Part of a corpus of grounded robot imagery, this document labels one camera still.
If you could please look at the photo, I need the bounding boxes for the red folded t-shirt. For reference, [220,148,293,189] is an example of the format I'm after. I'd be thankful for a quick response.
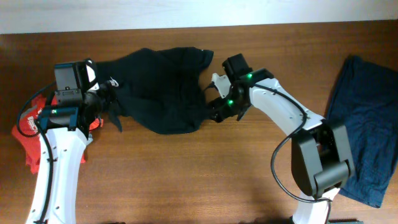
[11,93,104,174]

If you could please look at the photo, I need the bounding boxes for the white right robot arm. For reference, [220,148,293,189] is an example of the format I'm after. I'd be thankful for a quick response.
[208,54,355,223]

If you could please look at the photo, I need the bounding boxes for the black t-shirt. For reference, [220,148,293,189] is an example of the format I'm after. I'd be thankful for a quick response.
[96,47,214,134]

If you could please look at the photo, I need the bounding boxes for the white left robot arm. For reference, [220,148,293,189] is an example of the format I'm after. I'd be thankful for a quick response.
[26,59,114,223]

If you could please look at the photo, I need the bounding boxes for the blue folded garment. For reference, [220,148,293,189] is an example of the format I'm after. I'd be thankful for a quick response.
[326,56,397,208]

